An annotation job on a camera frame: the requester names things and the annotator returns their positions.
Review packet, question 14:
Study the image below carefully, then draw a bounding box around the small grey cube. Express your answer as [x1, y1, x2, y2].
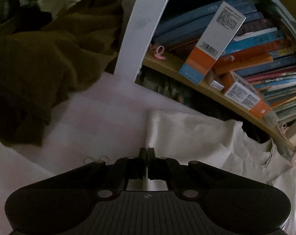
[263, 111, 279, 126]

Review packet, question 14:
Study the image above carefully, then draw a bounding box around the small white box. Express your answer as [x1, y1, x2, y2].
[209, 78, 225, 90]

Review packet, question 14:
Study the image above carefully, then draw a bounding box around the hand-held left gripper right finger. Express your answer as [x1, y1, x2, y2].
[148, 147, 236, 199]

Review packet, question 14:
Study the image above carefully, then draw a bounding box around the dark cloth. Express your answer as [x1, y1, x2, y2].
[0, 0, 53, 32]

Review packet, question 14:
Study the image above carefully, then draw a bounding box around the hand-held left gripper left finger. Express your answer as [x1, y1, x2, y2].
[65, 147, 148, 199]

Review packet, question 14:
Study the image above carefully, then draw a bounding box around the row of colourful books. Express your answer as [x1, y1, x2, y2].
[150, 0, 296, 123]

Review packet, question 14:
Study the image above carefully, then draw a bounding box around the brown cloth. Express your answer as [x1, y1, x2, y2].
[0, 0, 125, 147]

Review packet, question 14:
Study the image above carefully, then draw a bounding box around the white and wooden bookshelf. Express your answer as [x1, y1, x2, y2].
[114, 0, 296, 152]

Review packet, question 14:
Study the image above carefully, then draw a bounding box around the pink checked printed desk mat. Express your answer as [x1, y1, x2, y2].
[0, 71, 296, 235]

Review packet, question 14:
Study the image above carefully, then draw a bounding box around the white shirt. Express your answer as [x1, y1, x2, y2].
[145, 109, 296, 185]

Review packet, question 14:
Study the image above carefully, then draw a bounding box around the tall white orange carton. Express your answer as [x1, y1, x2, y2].
[178, 1, 247, 85]

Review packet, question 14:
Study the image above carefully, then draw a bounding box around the flat white orange carton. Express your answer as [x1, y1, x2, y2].
[224, 70, 271, 118]

